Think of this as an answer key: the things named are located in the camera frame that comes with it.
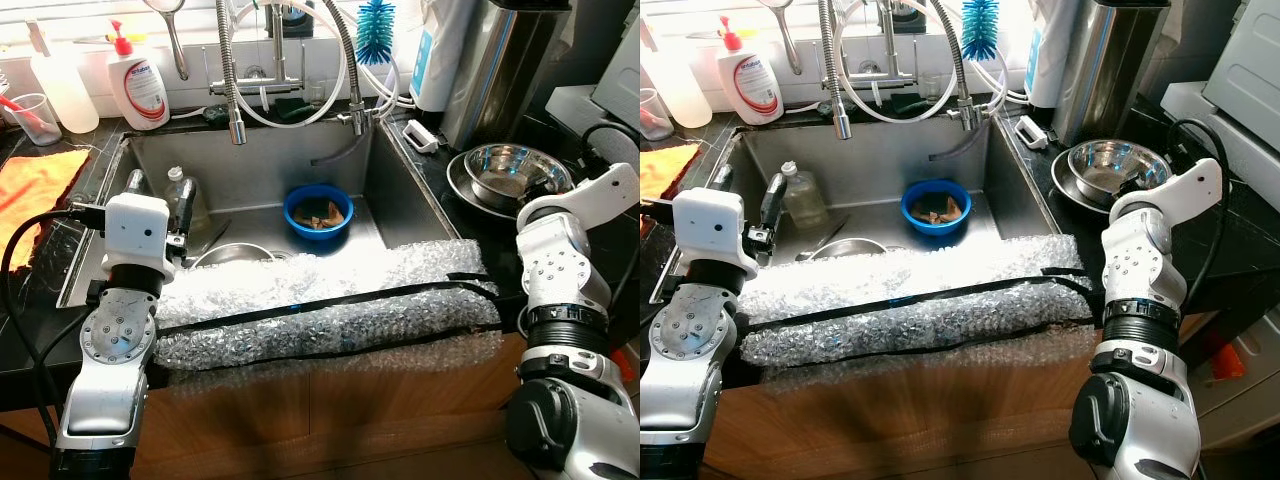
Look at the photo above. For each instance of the dark green sponge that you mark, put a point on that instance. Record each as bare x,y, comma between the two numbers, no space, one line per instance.
292,108
908,102

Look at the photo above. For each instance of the brown scraps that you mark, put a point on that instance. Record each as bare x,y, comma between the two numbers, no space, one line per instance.
938,210
322,215

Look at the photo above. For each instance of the small orange object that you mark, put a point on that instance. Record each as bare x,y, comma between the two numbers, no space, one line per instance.
1227,360
625,365

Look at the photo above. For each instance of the yellow cloth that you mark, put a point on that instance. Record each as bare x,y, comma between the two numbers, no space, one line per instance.
40,190
665,168

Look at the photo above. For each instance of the chrome spring pull-down faucet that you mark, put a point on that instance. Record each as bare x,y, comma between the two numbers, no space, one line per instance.
238,125
843,120

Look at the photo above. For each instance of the white blue water purifier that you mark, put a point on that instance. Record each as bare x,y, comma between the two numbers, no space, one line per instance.
1050,58
440,60

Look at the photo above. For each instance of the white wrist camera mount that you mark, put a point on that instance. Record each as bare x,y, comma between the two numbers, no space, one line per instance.
1185,185
590,190
135,230
710,225

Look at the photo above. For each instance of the white soap bottle red pump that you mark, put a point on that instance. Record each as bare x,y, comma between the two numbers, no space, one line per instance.
140,90
750,85

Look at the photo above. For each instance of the clear plastic cup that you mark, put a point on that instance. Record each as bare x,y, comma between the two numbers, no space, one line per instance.
40,125
655,120

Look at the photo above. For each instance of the blue bottle brush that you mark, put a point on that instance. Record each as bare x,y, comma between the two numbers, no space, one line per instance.
981,32
375,35

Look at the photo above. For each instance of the bubble wrap padding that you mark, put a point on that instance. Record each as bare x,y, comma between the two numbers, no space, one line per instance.
320,335
900,330

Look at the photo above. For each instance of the translucent white bottle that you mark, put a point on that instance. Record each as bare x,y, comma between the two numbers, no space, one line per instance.
685,90
65,95

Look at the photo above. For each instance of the black tape strip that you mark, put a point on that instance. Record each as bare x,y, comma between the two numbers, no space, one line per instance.
900,299
300,306

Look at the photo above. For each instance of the clear plastic bottle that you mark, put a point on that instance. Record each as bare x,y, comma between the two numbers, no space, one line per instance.
810,200
203,210

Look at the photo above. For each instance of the white kitchen appliance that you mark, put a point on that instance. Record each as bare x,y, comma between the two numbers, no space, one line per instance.
1250,70
620,60

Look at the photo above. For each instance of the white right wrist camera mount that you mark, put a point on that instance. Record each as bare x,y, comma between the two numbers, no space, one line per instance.
1185,185
590,190

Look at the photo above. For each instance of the wooden cabinet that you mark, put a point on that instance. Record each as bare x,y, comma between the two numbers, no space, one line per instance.
900,430
350,430

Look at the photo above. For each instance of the hanging steel ladle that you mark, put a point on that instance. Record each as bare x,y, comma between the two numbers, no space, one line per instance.
793,50
178,55

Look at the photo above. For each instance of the small white plastic clip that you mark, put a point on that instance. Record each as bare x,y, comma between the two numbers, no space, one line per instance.
1032,132
420,135

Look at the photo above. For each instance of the blue plastic bowl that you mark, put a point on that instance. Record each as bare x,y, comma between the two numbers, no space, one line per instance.
293,225
910,220

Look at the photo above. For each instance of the tall stainless steel appliance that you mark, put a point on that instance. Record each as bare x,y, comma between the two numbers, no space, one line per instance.
1105,78
500,80

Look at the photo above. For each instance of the stainless steel sink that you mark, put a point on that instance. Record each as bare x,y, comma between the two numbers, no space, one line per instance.
270,160
880,155

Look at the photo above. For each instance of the large stainless steel plate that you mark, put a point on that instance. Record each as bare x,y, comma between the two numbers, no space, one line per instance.
460,185
1062,180

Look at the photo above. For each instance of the stainless steel bowl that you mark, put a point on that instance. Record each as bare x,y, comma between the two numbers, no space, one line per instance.
1110,160
510,165

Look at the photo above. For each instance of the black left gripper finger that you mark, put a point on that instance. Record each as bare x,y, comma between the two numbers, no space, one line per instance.
137,184
773,200
184,205
722,179

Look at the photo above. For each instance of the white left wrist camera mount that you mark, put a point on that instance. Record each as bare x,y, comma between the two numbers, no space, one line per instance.
710,225
135,230

